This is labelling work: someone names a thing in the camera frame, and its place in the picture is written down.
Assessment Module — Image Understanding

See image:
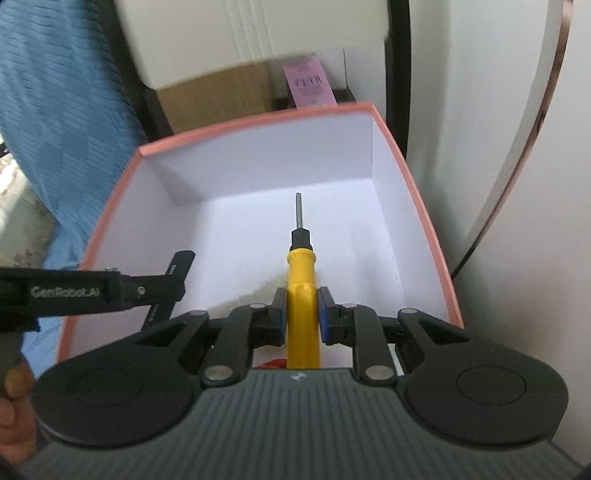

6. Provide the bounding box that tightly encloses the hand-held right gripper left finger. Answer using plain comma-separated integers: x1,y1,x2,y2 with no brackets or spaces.
134,286,288,387

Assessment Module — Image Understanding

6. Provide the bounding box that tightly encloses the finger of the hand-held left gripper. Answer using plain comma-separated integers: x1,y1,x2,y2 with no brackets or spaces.
119,272,186,308

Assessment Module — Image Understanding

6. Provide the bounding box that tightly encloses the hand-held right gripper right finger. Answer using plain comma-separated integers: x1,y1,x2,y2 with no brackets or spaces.
318,286,472,385

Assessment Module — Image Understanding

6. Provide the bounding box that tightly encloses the black stick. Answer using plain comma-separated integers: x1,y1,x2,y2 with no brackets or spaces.
140,250,197,331

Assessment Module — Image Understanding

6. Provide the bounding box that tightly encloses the yellow screwdriver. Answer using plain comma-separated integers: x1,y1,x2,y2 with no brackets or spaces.
286,191,322,371

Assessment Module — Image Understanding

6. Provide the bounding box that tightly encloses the pink cardboard box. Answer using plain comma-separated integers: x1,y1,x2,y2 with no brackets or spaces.
55,102,465,371

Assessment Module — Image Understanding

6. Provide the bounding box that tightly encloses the person's left hand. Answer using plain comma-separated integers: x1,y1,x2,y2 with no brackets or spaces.
0,360,38,468

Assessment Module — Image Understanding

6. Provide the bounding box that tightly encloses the floral bed sheet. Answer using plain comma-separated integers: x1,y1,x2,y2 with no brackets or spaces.
0,150,62,271

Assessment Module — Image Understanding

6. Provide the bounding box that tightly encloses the blue quilted blanket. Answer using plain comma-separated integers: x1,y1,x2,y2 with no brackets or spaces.
0,0,151,370

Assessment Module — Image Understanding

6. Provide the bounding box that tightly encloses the brown cardboard box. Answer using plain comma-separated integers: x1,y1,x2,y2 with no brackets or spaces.
156,62,279,136

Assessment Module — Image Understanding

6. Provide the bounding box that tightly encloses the pink paper label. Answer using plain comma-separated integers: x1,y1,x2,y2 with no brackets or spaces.
281,54,336,109

